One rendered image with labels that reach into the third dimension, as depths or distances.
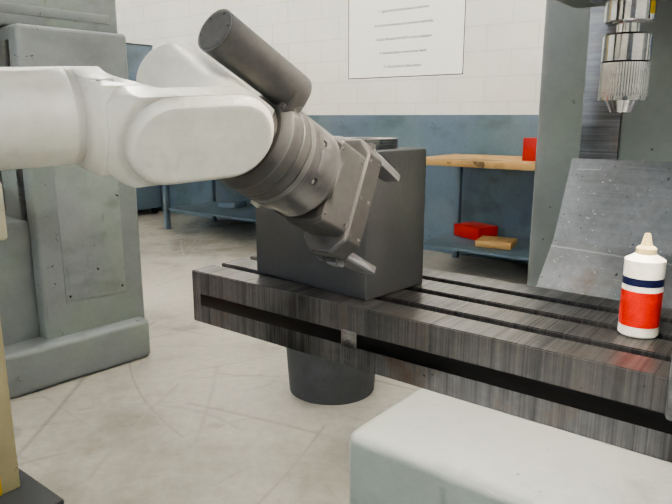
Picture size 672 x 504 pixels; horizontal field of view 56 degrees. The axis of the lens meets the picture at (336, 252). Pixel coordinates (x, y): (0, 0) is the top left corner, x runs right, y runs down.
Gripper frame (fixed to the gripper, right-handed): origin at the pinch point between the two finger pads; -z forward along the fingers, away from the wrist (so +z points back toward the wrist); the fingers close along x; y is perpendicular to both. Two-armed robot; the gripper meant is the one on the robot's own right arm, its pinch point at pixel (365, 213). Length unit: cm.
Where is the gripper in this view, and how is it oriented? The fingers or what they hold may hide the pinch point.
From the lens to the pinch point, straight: 66.0
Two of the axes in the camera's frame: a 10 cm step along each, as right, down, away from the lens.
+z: -5.7, -3.0, -7.6
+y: -7.8, -1.0, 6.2
